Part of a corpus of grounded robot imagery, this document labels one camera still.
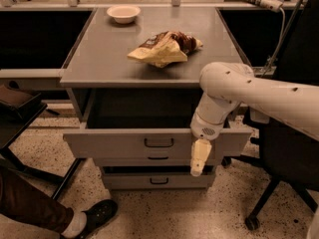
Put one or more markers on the grey drawer cabinet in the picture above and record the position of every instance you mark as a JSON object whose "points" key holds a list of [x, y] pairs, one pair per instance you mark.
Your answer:
{"points": [[101, 62]]}

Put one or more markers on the black shoe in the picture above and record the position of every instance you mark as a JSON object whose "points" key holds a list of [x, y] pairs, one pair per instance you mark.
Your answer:
{"points": [[97, 216]]}

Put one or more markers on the black office chair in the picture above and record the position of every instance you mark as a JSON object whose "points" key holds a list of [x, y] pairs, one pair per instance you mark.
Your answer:
{"points": [[285, 153]]}

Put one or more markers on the white bowl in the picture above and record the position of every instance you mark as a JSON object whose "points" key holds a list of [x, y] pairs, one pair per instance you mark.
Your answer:
{"points": [[124, 14]]}

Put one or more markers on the yellow brown chip bag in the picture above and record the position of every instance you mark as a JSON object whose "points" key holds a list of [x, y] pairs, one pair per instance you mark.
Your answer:
{"points": [[165, 48]]}

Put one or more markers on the black side table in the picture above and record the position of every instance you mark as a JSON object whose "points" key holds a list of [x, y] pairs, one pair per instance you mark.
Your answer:
{"points": [[18, 109]]}

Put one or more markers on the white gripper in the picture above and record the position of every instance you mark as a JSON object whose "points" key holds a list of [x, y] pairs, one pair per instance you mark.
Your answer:
{"points": [[204, 127]]}

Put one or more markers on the brown trouser leg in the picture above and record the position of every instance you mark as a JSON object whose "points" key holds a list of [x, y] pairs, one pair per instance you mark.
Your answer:
{"points": [[22, 202]]}

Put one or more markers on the grey drawer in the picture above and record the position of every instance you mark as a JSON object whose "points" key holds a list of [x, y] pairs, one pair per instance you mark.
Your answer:
{"points": [[151, 124], [141, 162], [155, 177]]}

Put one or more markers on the grey top drawer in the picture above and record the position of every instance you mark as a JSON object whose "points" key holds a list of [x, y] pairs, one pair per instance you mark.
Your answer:
{"points": [[151, 124]]}

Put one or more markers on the grey bottom drawer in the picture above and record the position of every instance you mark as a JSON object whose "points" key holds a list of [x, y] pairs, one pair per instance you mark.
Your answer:
{"points": [[155, 177]]}

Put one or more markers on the white sock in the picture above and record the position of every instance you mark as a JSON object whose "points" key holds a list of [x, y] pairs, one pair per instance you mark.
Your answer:
{"points": [[76, 226]]}

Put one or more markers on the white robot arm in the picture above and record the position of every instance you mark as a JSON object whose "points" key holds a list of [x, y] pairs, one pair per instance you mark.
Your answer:
{"points": [[286, 115]]}

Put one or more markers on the grey middle drawer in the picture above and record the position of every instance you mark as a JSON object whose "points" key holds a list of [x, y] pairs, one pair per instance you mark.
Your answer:
{"points": [[141, 162]]}

